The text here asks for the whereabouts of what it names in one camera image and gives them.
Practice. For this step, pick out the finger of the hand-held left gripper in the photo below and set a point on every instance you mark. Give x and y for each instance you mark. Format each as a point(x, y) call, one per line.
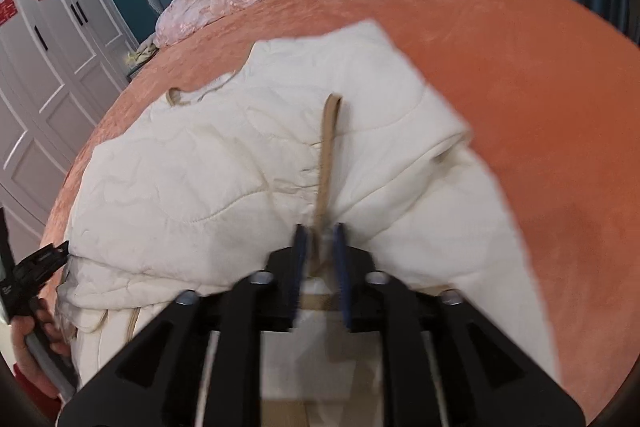
point(42, 264)

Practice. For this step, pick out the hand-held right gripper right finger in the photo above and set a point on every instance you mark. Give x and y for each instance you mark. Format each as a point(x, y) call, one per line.
point(340, 257)

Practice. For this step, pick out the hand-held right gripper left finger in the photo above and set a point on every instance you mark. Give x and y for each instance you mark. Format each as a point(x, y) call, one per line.
point(300, 252)

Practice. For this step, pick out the white quilted coat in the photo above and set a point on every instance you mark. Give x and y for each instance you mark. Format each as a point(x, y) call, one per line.
point(200, 177)

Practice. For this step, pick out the person's left hand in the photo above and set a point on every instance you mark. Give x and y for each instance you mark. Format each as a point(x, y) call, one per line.
point(30, 347)

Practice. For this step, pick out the white panelled wardrobe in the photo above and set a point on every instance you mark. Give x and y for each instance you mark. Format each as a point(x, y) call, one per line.
point(65, 72)

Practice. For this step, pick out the pale yellow cloth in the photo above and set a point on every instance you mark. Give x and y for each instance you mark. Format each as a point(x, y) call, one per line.
point(141, 55)

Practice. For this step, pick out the orange bed blanket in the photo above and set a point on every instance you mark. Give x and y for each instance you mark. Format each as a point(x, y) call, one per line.
point(525, 107)

